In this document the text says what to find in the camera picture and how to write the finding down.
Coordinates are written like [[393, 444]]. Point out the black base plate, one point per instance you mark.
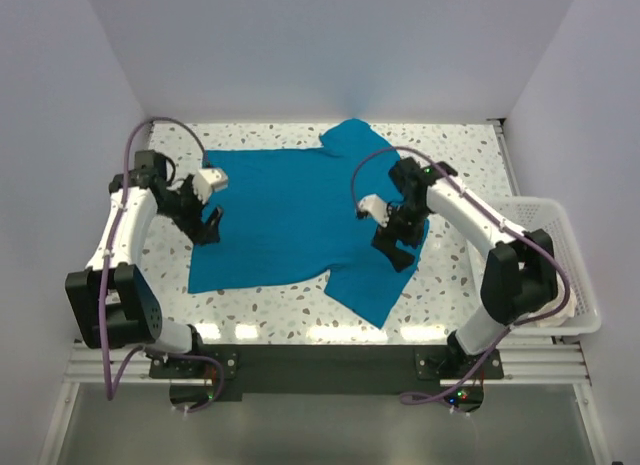
[[228, 373]]

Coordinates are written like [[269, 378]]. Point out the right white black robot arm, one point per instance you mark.
[[520, 276]]

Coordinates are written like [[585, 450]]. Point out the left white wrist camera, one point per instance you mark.
[[207, 181]]

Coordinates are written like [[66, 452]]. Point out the white t shirt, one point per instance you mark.
[[558, 318]]

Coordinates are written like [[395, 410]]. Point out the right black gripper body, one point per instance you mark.
[[405, 224]]

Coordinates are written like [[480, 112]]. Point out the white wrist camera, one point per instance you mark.
[[374, 207], [207, 181]]

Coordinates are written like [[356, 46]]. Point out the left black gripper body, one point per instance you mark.
[[185, 208]]

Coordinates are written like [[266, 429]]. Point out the white plastic basket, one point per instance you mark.
[[534, 213]]

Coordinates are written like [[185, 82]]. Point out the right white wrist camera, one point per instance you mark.
[[374, 207]]

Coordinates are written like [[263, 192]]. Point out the aluminium rail frame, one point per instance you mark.
[[525, 362]]

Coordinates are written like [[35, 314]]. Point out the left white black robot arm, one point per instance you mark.
[[113, 304]]

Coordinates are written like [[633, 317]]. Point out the blue polo t shirt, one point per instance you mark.
[[289, 217]]

